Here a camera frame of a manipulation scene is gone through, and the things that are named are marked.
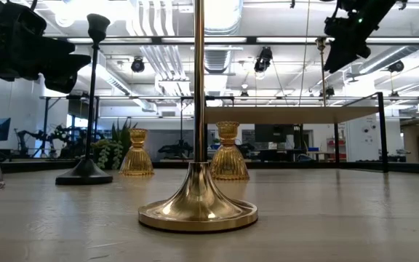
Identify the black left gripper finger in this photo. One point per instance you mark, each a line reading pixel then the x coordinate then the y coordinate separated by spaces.
pixel 58 49
pixel 64 72

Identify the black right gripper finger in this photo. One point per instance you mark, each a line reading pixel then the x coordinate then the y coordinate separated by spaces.
pixel 346 56
pixel 333 54

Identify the tall black candlestick holder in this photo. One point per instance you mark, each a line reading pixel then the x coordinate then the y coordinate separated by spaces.
pixel 86 174

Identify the amber ribbed glass candle holder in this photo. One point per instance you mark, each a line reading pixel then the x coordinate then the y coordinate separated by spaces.
pixel 136 160
pixel 229 160

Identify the tall gold candlestick holder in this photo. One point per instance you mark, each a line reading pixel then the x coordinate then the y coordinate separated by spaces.
pixel 321 43
pixel 198 203

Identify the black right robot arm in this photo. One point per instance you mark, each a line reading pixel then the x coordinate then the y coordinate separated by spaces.
pixel 373 7

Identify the black background robot arm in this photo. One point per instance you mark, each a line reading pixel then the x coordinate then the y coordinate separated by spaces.
pixel 176 148

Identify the black ceiling spotlight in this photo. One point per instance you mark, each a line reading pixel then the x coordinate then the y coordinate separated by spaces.
pixel 264 60
pixel 137 64
pixel 396 66

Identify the black background robot rig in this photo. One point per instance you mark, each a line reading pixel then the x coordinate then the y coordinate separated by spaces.
pixel 46 140

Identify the wooden shelf with black legs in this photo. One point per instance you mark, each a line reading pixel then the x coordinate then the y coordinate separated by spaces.
pixel 286 114

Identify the green potted succulent plant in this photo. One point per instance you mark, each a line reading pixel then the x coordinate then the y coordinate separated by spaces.
pixel 116 149

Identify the black background monitor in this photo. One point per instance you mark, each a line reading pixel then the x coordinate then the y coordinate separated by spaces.
pixel 273 133

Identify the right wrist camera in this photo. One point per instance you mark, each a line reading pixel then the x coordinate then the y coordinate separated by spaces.
pixel 331 27

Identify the black overhead frame beam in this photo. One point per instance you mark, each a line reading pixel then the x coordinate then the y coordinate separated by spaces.
pixel 251 40

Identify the silver ventilation duct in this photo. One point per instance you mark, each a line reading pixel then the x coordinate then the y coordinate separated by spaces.
pixel 218 60

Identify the black aluminium rig frame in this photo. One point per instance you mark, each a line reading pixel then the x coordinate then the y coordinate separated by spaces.
pixel 304 166

